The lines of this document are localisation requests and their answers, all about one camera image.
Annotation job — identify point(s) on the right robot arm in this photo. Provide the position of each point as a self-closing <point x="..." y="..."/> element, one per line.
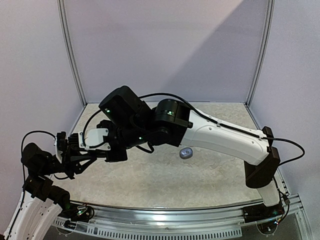
<point x="177" y="123"/>

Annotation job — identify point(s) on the right aluminium frame post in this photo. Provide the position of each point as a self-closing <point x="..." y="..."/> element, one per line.
<point x="262" y="51"/>

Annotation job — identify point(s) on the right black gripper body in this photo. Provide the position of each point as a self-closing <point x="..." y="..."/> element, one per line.
<point x="109" y="152"/>

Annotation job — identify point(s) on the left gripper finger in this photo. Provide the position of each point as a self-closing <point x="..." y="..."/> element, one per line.
<point x="80" y="168"/>
<point x="89" y="156"/>

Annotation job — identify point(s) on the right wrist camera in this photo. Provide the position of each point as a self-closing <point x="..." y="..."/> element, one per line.
<point x="93" y="139"/>

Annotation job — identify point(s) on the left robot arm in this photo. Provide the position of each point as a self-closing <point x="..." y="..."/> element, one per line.
<point x="41" y="202"/>

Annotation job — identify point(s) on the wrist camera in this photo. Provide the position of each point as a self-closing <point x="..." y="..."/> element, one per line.
<point x="93" y="139"/>
<point x="60" y="145"/>

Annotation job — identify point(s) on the purple charging case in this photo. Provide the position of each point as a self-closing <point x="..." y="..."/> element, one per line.
<point x="186" y="153"/>

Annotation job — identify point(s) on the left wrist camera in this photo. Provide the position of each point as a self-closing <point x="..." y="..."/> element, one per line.
<point x="60" y="145"/>

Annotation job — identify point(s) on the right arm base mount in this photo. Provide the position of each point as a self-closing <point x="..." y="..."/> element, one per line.
<point x="261" y="212"/>

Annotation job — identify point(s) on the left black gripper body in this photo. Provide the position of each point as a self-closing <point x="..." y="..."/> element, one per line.
<point x="68" y="167"/>

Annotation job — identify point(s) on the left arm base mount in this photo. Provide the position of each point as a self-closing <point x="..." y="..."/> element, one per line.
<point x="78" y="212"/>

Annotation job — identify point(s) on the aluminium front rail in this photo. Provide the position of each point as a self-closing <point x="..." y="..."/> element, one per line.
<point x="214" y="223"/>

